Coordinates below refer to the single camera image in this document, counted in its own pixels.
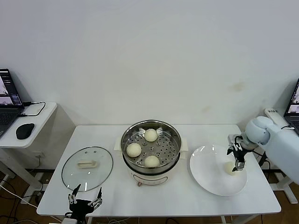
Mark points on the black laptop with wide keyboard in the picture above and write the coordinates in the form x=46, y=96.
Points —
x=7, y=116

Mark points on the round white plate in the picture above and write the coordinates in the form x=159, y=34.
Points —
x=210, y=168

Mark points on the white steamed baozi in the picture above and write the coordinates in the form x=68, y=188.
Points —
x=134, y=149
x=151, y=135
x=151, y=161
x=228, y=168

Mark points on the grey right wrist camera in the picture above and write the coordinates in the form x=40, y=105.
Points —
x=233, y=138

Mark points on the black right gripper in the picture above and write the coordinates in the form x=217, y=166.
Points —
x=239, y=153

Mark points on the floor power strip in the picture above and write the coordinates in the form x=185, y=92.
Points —
x=44, y=179

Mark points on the black computer mouse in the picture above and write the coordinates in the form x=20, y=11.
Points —
x=24, y=130

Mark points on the white wall socket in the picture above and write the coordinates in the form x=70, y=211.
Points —
x=39, y=155

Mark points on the black laptop with grey screen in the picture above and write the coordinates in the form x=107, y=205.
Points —
x=293, y=109

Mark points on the round glass pot lid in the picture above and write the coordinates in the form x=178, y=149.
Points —
x=102, y=163

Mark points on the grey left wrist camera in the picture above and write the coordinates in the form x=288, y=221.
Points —
x=69, y=221

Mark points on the small printed table sticker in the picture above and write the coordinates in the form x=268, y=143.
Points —
x=273, y=111

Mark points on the white side table with sticker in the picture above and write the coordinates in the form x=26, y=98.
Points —
x=274, y=117

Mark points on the perforated steel steamer basket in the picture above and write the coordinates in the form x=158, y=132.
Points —
x=151, y=149

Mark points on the white electric cooking pot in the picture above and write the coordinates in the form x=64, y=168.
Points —
x=151, y=179

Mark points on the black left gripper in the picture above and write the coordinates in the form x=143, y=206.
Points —
x=80, y=207

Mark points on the white side table with mouse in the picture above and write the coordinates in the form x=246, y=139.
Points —
x=44, y=116

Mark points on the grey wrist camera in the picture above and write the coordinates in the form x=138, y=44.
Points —
x=69, y=221
x=233, y=138

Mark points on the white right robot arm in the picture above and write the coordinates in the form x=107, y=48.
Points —
x=280, y=144

